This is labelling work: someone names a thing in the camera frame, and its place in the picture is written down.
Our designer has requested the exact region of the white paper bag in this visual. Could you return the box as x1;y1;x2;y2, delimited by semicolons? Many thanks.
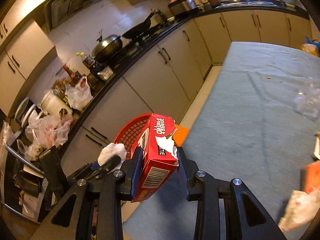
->
278;190;319;232

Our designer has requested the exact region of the white tissue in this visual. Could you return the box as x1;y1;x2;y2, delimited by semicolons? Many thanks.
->
97;142;127;167

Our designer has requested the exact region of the red cardboard box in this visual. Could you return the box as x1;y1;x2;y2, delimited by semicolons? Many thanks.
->
131;113;179;202

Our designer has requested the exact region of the clear plastic wrapper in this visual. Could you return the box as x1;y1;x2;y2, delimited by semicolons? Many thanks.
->
293;79;319;122

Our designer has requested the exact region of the pink printed plastic bag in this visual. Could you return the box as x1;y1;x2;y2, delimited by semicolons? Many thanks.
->
25;114;73;160

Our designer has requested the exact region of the white electric kettle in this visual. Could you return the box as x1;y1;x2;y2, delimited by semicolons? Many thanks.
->
40;89;73;119

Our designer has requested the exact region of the red plastic basket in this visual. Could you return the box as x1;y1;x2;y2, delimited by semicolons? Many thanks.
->
113;113;151;160

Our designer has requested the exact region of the white plastic bag on counter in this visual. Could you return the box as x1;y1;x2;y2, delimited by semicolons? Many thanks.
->
65;76;93;111

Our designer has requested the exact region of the blue table cloth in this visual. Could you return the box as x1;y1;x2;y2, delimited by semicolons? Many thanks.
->
122;41;320;240

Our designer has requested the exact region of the red capped sauce bottle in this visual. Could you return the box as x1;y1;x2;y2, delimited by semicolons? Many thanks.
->
62;64;82;87

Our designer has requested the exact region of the dark soy sauce bottle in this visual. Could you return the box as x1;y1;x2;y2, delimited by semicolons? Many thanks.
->
76;52;101;76

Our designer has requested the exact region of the steel wok with lid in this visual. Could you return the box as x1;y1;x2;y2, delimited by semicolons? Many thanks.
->
91;29;123;64

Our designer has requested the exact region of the black frying pan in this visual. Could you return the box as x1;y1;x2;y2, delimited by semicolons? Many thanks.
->
122;10;156;40

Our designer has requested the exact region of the silver rice cooker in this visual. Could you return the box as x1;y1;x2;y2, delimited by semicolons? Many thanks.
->
168;0;198;18

